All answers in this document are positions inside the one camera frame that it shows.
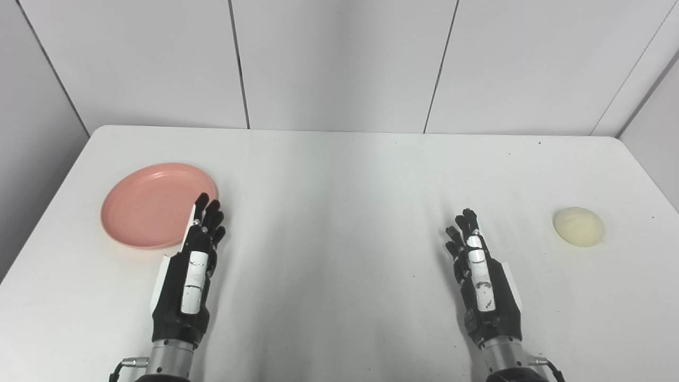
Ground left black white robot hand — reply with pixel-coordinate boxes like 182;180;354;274
150;193;227;349

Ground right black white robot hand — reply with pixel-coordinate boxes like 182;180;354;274
445;208;524;349

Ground pink round plate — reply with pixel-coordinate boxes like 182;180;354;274
100;162;219;250

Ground cream steamed bun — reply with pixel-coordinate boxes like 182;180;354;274
553;206;606;247

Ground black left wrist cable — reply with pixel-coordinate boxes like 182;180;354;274
109;357;150;382

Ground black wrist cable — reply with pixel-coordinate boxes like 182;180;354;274
109;357;150;382
527;357;566;382

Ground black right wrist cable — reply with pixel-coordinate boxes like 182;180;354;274
527;357;566;382

